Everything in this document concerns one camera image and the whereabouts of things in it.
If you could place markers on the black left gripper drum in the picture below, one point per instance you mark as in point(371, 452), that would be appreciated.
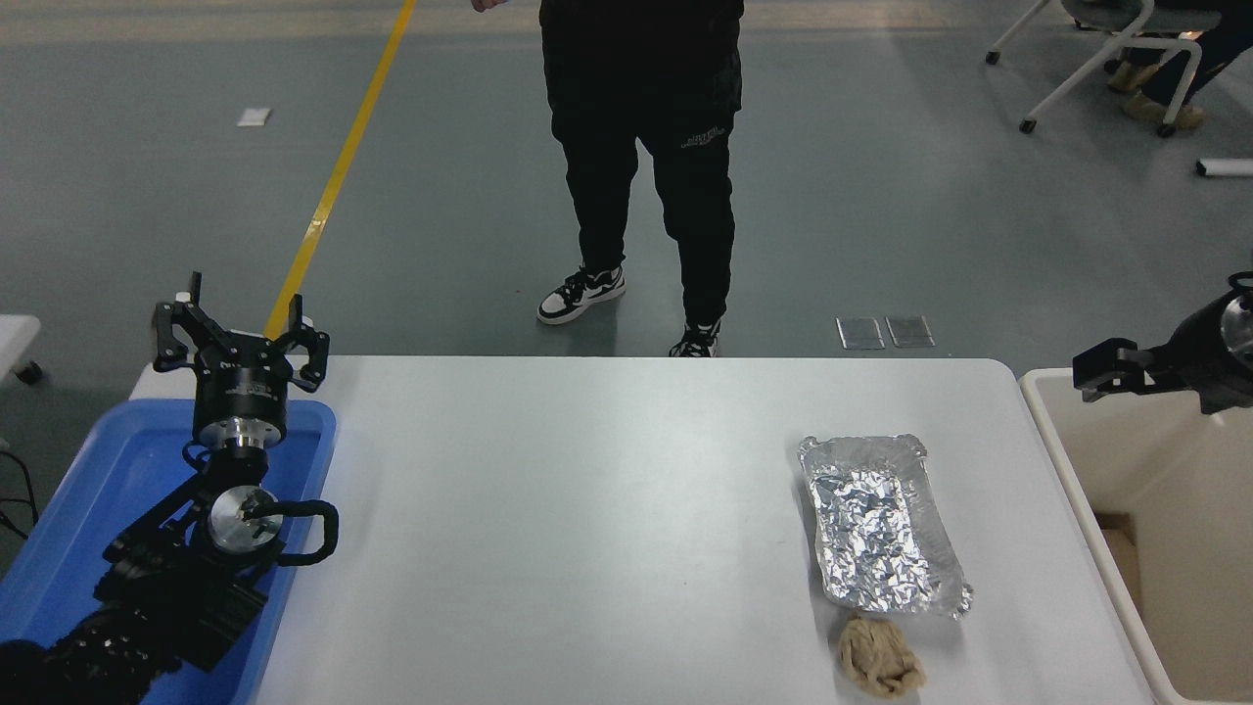
point(242, 384)

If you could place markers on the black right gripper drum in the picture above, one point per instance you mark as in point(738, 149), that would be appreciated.
point(1214, 362)

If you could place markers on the person's hand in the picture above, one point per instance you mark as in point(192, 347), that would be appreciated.
point(489, 5)

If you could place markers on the large pale bin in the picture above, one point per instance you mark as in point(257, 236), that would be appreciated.
point(1155, 490)

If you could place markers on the blue plastic tray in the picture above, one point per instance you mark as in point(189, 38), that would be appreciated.
point(108, 470)

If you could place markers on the black caster wheel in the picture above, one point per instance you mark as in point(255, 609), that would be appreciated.
point(29, 372)

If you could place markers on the white side table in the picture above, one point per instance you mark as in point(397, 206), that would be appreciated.
point(15, 338)

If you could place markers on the white bar on floor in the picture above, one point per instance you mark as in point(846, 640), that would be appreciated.
point(1224, 167)

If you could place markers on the metal floor plate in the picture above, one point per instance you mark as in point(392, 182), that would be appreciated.
point(860, 333)
point(910, 331)

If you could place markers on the crinkled foil tray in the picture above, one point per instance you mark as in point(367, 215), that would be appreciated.
point(876, 529)

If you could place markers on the seated person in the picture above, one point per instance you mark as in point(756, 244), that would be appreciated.
point(1184, 73)

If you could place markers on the crumpled tan paper ball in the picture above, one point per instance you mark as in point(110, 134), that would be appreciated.
point(878, 661)

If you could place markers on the walking person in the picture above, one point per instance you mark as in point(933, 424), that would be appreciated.
point(636, 98)

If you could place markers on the white frame chair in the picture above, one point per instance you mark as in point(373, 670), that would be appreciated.
point(1091, 73)

